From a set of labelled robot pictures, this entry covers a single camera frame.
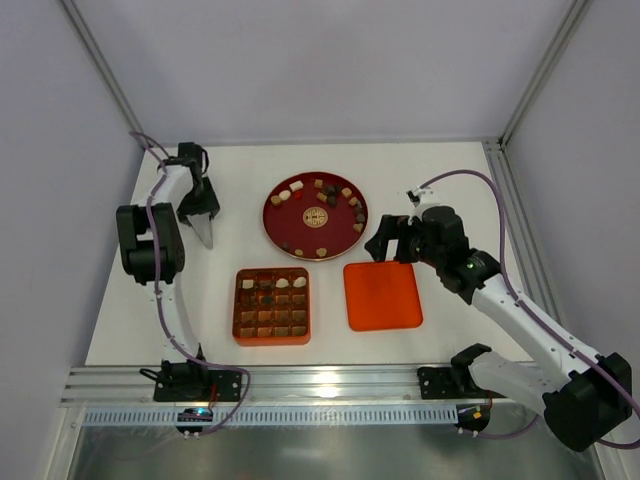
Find silver metal tongs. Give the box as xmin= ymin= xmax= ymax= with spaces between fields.
xmin=187 ymin=213 xmax=213 ymax=250

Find orange box lid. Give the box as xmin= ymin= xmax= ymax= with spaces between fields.
xmin=343 ymin=261 xmax=424 ymax=332

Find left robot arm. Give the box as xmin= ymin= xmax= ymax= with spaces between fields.
xmin=116 ymin=142 xmax=221 ymax=368

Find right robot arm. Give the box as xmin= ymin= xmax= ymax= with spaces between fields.
xmin=365 ymin=206 xmax=639 ymax=452

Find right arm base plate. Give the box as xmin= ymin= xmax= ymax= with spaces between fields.
xmin=417 ymin=366 xmax=483 ymax=400

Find red round plate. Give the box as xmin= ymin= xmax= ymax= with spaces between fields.
xmin=261 ymin=172 xmax=369 ymax=261

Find white rectangular chocolate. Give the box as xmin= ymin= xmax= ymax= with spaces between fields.
xmin=289 ymin=181 xmax=303 ymax=192

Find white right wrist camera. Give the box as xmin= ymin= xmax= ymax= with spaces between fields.
xmin=406 ymin=187 xmax=441 ymax=219

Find white slotted cable duct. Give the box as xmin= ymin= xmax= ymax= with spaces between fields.
xmin=82 ymin=404 xmax=458 ymax=428

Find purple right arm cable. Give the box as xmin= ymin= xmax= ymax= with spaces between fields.
xmin=419 ymin=169 xmax=640 ymax=448

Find orange chocolate box tray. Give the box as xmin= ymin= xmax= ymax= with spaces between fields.
xmin=231 ymin=267 xmax=311 ymax=347

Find aluminium front rail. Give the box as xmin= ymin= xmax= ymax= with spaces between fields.
xmin=60 ymin=363 xmax=541 ymax=408

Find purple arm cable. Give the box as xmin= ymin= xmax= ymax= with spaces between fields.
xmin=128 ymin=130 xmax=251 ymax=436
xmin=419 ymin=169 xmax=640 ymax=448

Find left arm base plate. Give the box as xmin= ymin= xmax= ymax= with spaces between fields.
xmin=153 ymin=370 xmax=242 ymax=403

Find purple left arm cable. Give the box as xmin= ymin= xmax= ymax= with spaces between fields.
xmin=128 ymin=130 xmax=251 ymax=436

